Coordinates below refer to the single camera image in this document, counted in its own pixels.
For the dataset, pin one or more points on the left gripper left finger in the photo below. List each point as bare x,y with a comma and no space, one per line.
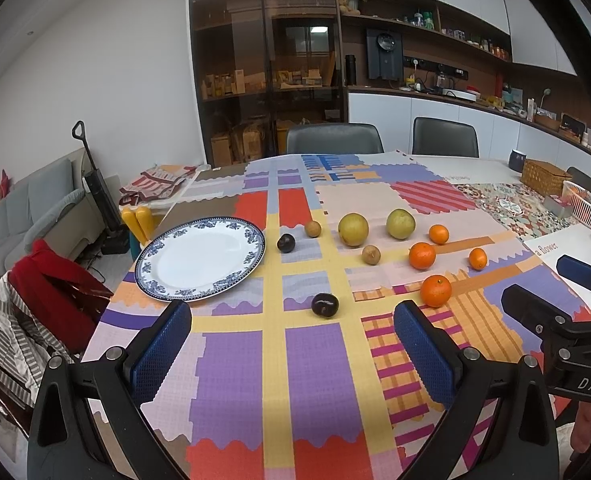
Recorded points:
64,440

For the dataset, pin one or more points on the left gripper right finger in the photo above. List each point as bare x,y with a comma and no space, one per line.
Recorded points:
520,442

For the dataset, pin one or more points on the small orange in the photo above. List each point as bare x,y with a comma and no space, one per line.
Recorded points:
438,234
478,259

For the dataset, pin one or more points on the large orange front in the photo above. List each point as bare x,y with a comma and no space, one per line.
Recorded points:
435,291

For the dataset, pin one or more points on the medium orange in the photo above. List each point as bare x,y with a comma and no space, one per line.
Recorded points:
421,256

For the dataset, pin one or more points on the yellow green pear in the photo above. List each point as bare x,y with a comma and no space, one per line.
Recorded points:
353,230
400,224

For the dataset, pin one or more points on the brown kiwi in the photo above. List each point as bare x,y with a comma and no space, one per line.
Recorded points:
371,255
312,229

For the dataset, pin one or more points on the dark plum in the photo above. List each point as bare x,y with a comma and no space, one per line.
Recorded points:
286,243
325,305

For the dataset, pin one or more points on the right human hand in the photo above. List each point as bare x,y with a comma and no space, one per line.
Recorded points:
581,432

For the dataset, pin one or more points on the striped grey cloth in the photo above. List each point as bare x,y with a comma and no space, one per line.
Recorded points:
26,345

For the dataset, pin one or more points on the wicker basket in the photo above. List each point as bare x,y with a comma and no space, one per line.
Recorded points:
543,177

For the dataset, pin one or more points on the patterned floral mat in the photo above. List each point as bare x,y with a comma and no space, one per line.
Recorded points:
517,207

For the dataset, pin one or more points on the red garment on chair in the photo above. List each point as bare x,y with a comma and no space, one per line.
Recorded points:
62,295

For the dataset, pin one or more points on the black upright vacuum cleaner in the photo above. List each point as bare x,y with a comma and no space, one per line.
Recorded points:
117,241

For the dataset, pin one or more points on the blue white porcelain plate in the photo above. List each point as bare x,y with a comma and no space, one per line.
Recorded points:
200,259

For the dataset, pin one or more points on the yellow stool legs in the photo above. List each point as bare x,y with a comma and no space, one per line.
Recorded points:
140,221

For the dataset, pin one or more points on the colourful patchwork tablecloth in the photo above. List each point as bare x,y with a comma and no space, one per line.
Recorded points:
266,389

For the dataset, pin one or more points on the grey sofa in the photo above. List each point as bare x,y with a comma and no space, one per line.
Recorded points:
51,204

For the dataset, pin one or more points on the grey chair right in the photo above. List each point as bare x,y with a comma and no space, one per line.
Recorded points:
438,137

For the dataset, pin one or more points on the grey chair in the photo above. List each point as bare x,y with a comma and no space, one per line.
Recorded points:
438,137
334,138

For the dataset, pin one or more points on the folded striped cloth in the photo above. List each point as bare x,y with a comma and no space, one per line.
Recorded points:
156,183

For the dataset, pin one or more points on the grey chair left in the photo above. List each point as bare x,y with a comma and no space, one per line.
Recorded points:
334,138

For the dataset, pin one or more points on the dark glass display cabinet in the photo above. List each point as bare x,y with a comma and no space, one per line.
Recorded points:
262,67

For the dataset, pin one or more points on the black wall appliance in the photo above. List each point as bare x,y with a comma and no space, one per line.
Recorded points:
385,59

